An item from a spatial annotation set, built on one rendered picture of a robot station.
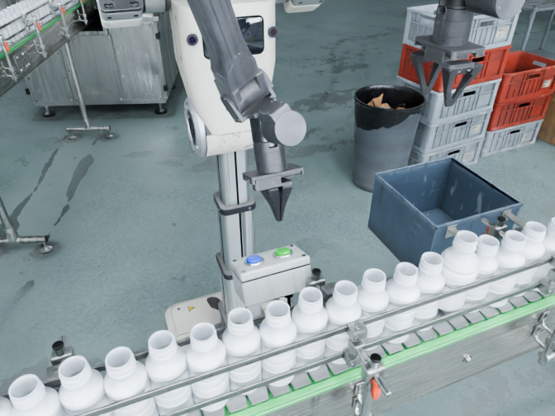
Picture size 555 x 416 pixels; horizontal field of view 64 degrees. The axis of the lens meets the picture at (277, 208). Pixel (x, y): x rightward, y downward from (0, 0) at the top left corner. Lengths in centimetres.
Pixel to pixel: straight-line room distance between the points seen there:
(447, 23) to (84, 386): 75
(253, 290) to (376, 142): 221
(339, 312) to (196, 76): 63
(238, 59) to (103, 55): 364
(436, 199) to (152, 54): 309
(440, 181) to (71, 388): 135
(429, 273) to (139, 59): 372
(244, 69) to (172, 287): 182
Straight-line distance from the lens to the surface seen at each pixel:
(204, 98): 110
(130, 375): 69
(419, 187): 163
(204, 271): 250
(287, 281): 85
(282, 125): 72
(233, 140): 116
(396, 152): 299
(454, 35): 79
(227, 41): 70
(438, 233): 130
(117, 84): 439
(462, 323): 97
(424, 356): 92
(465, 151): 359
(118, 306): 242
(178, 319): 192
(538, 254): 99
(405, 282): 79
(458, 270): 85
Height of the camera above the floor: 168
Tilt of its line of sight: 35 degrees down
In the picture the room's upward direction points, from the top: straight up
